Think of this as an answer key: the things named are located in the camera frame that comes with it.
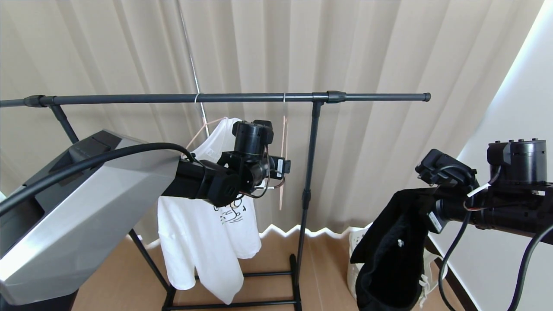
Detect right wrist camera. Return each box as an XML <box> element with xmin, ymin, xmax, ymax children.
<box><xmin>416</xmin><ymin>149</ymin><xmax>479</xmax><ymax>193</ymax></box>

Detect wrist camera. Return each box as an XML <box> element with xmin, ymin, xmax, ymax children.
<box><xmin>416</xmin><ymin>149</ymin><xmax>479</xmax><ymax>193</ymax></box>
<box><xmin>253</xmin><ymin>120</ymin><xmax>274</xmax><ymax>145</ymax></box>

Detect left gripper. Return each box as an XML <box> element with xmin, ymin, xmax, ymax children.
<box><xmin>254</xmin><ymin>156</ymin><xmax>291</xmax><ymax>185</ymax></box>

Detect white printed t-shirt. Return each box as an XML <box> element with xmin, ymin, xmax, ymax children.
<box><xmin>157</xmin><ymin>117</ymin><xmax>262</xmax><ymax>305</ymax></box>

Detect beige curtain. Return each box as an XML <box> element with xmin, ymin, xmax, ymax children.
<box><xmin>0</xmin><ymin>0</ymin><xmax>545</xmax><ymax>242</ymax></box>

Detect white laundry basket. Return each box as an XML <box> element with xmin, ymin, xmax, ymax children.
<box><xmin>347</xmin><ymin>227</ymin><xmax>448</xmax><ymax>303</ymax></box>

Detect black garment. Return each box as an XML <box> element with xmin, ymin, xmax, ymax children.
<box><xmin>350</xmin><ymin>189</ymin><xmax>437</xmax><ymax>311</ymax></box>

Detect black clothes rack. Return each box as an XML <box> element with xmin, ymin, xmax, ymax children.
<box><xmin>0</xmin><ymin>92</ymin><xmax>431</xmax><ymax>311</ymax></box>

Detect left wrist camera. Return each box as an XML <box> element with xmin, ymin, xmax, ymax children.
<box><xmin>253</xmin><ymin>120</ymin><xmax>274</xmax><ymax>145</ymax></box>

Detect pink clothes hanger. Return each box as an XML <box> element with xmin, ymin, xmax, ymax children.
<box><xmin>186</xmin><ymin>93</ymin><xmax>227</xmax><ymax>149</ymax></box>
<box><xmin>279</xmin><ymin>94</ymin><xmax>289</xmax><ymax>211</ymax></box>

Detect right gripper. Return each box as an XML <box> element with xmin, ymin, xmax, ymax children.
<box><xmin>426</xmin><ymin>185</ymin><xmax>553</xmax><ymax>239</ymax></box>

